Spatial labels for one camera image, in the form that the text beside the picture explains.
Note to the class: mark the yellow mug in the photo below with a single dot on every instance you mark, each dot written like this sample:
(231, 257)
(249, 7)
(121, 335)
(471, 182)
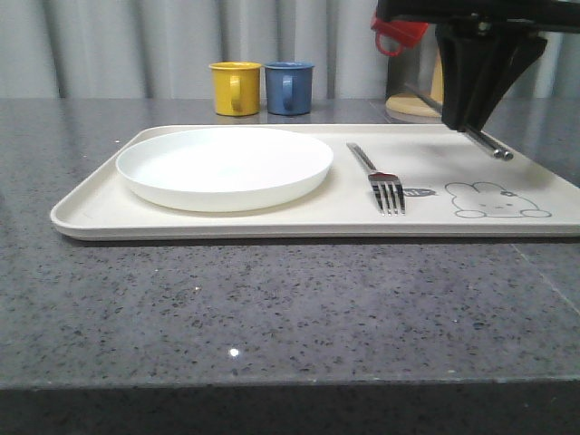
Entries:
(236, 88)

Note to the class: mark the red mug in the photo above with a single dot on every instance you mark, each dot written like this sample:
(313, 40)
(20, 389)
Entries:
(405, 34)

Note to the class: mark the blue mug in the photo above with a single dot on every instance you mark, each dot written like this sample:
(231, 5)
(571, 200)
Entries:
(289, 88)

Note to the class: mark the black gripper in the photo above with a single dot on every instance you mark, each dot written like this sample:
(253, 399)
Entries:
(477, 71)

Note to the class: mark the cream rabbit serving tray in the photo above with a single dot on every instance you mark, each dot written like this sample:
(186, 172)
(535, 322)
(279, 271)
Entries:
(452, 189)

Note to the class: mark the silver metal fork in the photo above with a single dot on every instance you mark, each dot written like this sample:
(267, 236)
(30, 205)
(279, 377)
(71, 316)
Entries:
(386, 187)

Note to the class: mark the metal chopstick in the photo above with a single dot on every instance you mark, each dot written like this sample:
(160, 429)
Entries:
(491, 146)
(436, 106)

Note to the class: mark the wooden mug tree stand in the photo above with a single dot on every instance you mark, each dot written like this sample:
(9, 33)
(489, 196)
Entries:
(407, 106)

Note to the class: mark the white round plate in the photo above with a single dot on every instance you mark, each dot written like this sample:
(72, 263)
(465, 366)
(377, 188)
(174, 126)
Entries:
(227, 169)

